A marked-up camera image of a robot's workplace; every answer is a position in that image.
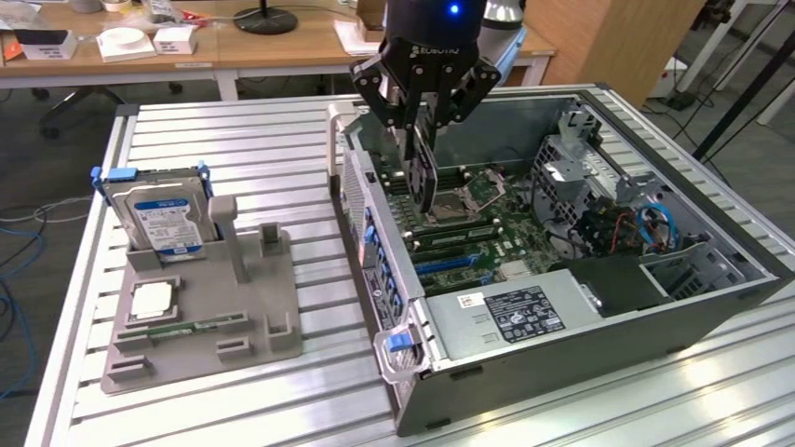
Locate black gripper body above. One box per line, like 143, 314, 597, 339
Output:
377, 0, 487, 98

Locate black graphics card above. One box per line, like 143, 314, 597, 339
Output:
396, 90, 443, 216

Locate brown cardboard box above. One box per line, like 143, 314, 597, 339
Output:
356, 0, 388, 33

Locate white paper stack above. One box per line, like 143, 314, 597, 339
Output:
333, 18, 384, 57

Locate wooden office desk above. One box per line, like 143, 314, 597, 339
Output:
0, 0, 241, 102
215, 0, 557, 89

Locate black RAM slots bank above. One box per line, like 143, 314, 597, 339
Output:
383, 166, 468, 196

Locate metal socket cover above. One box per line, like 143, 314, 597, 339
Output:
461, 167, 508, 209

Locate black lamp base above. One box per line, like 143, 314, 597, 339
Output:
232, 0, 299, 36

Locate perforated metal disk bay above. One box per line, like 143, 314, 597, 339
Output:
532, 109, 659, 206

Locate CPU socket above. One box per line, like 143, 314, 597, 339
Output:
432, 189, 479, 223

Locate wooden cabinet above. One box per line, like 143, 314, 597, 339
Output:
524, 0, 709, 97

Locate green RAM stick with label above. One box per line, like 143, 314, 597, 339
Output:
407, 224, 503, 248

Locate white box with red button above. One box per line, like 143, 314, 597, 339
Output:
644, 55, 691, 102

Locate green motherboard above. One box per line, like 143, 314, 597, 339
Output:
371, 153, 579, 288

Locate small white box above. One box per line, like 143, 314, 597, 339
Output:
152, 25, 199, 56

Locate blue expansion slot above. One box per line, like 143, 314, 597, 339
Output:
413, 254, 483, 276

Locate plastic wrapped pack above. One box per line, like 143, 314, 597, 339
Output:
139, 0, 188, 24

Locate white round holder on box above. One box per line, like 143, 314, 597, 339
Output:
96, 26, 157, 64

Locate black stand pole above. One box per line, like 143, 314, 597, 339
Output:
689, 39, 795, 162

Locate hard disk in blue caddy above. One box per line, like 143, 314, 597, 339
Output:
89, 160, 216, 264

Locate grey plastic parts rack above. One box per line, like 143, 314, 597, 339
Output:
99, 195, 305, 396

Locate grey power supply unit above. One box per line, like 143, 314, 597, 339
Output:
424, 269, 604, 362

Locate open metal disk bay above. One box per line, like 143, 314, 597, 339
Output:
639, 241, 756, 302

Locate blue case latch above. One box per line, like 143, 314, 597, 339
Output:
384, 328, 415, 358

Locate black office chair base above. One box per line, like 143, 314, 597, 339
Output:
29, 81, 187, 140

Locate white box with black top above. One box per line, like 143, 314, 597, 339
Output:
12, 28, 80, 61

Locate silver CPU chip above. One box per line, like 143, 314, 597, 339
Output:
129, 283, 175, 320

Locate green RAM stick bare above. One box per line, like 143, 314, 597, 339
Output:
145, 318, 223, 341

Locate clear plastic bag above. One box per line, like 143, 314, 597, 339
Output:
0, 2, 45, 33

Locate orange cardboard box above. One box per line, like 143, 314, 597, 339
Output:
0, 31, 25, 67

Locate open dark PC case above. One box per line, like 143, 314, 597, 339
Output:
327, 82, 795, 438

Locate black wire bundle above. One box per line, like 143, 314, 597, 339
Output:
569, 199, 641, 258

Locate red wire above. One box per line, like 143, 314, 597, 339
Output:
605, 211, 623, 252

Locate white desk frame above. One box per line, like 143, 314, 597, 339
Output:
673, 0, 795, 127

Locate blue wire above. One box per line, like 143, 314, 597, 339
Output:
636, 202, 684, 255

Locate white floor cable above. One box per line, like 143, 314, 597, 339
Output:
0, 195, 95, 224

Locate blue floor cable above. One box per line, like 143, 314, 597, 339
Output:
0, 225, 48, 401

